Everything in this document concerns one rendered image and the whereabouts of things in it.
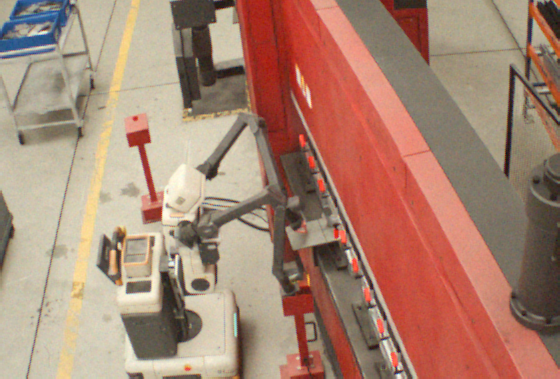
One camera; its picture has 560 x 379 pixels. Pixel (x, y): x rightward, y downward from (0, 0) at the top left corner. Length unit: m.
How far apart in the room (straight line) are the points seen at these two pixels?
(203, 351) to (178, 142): 2.49
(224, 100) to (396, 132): 4.55
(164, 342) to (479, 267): 2.71
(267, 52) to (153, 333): 1.67
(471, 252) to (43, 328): 3.79
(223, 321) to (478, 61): 3.73
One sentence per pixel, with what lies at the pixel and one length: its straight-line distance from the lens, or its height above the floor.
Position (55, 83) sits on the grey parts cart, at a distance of 7.48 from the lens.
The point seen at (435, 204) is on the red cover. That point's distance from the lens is 2.50.
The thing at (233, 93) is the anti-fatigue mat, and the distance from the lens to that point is 7.31.
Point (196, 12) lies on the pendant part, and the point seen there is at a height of 1.85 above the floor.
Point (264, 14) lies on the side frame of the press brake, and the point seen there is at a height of 1.82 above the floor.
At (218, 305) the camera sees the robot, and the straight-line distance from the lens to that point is 5.07.
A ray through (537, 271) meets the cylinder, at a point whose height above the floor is 2.49.
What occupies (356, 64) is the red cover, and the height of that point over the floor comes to 2.30.
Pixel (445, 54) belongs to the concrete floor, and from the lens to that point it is 7.70.
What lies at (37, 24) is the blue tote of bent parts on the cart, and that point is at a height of 0.96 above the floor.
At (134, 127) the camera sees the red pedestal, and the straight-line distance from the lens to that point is 5.72.
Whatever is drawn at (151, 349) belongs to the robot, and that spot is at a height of 0.39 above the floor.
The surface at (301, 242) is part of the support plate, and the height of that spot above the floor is 1.00.
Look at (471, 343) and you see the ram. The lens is 2.46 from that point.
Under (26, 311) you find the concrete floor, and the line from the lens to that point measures 5.81.
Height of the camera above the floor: 3.93
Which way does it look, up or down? 37 degrees down
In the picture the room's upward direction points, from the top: 7 degrees counter-clockwise
